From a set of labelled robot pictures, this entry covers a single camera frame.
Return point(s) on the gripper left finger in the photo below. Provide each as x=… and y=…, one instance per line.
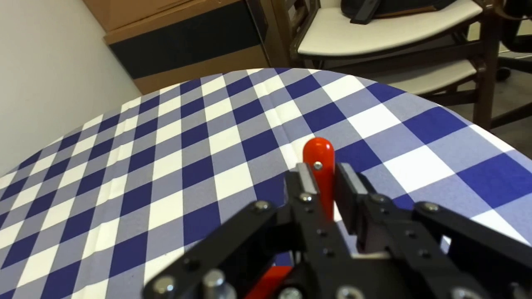
x=299, y=220

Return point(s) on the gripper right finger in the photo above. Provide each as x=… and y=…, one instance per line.
x=415, y=236

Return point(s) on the blue white checkered tablecloth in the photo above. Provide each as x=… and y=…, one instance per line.
x=166, y=174

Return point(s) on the wooden chair with white cushion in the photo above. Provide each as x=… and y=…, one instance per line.
x=386, y=33

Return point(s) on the brown cardboard box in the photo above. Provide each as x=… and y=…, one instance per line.
x=183, y=41

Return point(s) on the black office chair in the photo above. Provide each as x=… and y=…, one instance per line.
x=517, y=37

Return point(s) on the black bag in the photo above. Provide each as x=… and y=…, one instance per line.
x=386, y=8

